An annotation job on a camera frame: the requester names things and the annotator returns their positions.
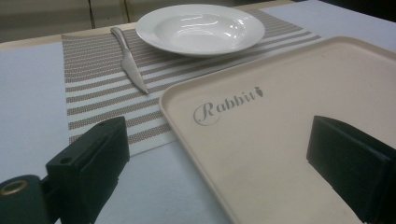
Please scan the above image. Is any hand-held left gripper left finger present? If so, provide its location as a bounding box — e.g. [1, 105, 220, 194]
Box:
[45, 116, 131, 224]

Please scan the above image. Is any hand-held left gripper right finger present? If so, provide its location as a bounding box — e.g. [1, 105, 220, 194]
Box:
[305, 115, 396, 224]

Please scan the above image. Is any striped woven placemat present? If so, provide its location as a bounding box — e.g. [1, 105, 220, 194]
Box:
[61, 8, 323, 157]

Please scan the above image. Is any beige plastic tray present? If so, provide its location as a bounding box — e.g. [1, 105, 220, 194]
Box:
[159, 35, 396, 224]

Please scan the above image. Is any silver table knife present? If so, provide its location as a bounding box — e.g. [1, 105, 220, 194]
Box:
[109, 26, 150, 95]

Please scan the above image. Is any white deep plate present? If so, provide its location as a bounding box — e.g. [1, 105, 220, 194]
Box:
[134, 3, 266, 58]

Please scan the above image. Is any black cable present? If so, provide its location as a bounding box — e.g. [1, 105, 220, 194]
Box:
[87, 0, 95, 30]

